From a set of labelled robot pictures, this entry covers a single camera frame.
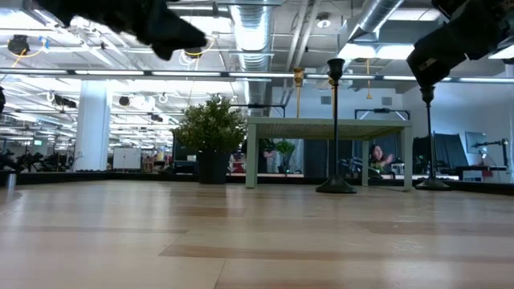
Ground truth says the black candle stick holder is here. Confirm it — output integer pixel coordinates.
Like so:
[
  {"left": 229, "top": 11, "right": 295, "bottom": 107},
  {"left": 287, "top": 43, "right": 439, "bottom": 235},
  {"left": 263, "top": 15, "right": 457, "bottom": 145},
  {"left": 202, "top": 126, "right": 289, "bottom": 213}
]
[
  {"left": 315, "top": 58, "right": 358, "bottom": 194},
  {"left": 414, "top": 83, "right": 451, "bottom": 191}
]

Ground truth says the white building column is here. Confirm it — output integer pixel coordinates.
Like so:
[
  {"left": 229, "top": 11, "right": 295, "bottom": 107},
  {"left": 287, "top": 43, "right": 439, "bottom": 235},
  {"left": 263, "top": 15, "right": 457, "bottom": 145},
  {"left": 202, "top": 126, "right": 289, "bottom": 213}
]
[{"left": 73, "top": 79, "right": 112, "bottom": 173}]

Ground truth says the green plant in black pot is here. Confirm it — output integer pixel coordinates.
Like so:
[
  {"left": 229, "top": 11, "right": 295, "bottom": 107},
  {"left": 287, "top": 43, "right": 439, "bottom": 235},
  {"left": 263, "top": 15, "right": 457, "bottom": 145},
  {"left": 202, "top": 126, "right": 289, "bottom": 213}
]
[{"left": 171, "top": 94, "right": 249, "bottom": 185}]

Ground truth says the black overhead gantry frame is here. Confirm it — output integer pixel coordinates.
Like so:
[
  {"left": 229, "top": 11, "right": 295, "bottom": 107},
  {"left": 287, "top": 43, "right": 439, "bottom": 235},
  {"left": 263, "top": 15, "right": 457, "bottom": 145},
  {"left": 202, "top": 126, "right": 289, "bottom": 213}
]
[{"left": 354, "top": 107, "right": 411, "bottom": 121}]

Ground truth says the silver ventilation duct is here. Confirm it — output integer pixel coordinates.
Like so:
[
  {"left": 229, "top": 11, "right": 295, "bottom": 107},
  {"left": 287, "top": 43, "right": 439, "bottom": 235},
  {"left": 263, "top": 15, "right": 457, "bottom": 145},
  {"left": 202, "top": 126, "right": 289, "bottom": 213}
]
[
  {"left": 228, "top": 0, "right": 276, "bottom": 118},
  {"left": 348, "top": 0, "right": 406, "bottom": 41}
]

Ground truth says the black curtain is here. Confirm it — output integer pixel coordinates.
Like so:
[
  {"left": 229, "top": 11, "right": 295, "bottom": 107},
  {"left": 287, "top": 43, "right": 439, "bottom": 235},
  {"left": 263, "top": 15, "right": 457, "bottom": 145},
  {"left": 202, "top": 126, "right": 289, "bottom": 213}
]
[{"left": 412, "top": 132, "right": 470, "bottom": 176}]

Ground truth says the green perforated metal side table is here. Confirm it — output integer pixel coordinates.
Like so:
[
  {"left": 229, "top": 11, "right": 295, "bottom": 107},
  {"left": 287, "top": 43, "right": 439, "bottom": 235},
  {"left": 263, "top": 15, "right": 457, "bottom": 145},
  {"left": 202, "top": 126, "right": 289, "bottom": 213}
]
[{"left": 244, "top": 116, "right": 414, "bottom": 193}]

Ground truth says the white cabinet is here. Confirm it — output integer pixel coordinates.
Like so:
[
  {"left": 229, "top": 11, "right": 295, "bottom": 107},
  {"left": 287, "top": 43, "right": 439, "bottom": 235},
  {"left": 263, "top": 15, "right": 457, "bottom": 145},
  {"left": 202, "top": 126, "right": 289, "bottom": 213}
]
[{"left": 112, "top": 147, "right": 142, "bottom": 171}]

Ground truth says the yellow hanging cable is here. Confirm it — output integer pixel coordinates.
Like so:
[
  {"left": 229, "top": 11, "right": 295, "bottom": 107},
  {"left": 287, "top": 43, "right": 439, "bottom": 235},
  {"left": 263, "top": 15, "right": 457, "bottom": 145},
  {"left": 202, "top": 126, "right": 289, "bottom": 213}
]
[{"left": 364, "top": 59, "right": 373, "bottom": 100}]

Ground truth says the long ceiling light strip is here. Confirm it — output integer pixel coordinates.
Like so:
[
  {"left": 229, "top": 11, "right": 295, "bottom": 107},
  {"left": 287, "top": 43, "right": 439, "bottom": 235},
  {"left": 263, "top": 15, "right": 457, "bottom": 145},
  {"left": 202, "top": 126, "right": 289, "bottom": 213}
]
[{"left": 0, "top": 67, "right": 514, "bottom": 84}]

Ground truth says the person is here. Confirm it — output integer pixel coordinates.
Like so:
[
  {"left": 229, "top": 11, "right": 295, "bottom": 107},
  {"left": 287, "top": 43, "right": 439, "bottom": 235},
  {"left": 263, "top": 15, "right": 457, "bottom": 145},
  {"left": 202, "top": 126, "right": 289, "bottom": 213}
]
[
  {"left": 368, "top": 144, "right": 397, "bottom": 174},
  {"left": 259, "top": 149, "right": 277, "bottom": 174}
]

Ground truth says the small green potted plant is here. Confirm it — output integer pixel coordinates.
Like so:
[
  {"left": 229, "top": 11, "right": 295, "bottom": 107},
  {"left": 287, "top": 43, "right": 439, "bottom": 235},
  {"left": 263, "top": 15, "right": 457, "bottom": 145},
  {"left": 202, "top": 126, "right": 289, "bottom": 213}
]
[{"left": 275, "top": 140, "right": 296, "bottom": 174}]

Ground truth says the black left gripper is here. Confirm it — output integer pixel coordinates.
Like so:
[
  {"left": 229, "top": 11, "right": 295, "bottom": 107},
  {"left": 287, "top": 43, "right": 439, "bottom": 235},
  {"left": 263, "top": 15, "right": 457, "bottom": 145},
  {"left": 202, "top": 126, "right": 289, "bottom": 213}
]
[{"left": 38, "top": 0, "right": 208, "bottom": 62}]

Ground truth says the row of black robot arms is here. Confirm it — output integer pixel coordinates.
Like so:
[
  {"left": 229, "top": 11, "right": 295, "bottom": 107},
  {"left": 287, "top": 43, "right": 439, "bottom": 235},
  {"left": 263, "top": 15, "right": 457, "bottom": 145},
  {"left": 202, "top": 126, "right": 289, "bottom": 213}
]
[{"left": 0, "top": 148, "right": 75, "bottom": 173}]

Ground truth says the black aluminium table frame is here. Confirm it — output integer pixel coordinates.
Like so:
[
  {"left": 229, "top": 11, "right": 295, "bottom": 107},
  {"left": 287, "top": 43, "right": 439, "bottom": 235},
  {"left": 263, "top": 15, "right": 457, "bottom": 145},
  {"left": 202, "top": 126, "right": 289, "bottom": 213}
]
[{"left": 0, "top": 170, "right": 514, "bottom": 196}]

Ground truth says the grey computer monitor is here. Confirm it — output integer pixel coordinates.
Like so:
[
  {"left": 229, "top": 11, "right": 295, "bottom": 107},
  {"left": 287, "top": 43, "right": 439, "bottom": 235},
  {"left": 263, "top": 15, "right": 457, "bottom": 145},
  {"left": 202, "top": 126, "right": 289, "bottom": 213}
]
[{"left": 464, "top": 131, "right": 489, "bottom": 156}]

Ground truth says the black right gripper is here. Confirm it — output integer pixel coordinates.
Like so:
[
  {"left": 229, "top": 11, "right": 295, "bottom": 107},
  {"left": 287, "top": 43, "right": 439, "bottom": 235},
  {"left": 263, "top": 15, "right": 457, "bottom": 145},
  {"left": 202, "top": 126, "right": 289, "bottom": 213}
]
[{"left": 406, "top": 0, "right": 514, "bottom": 88}]

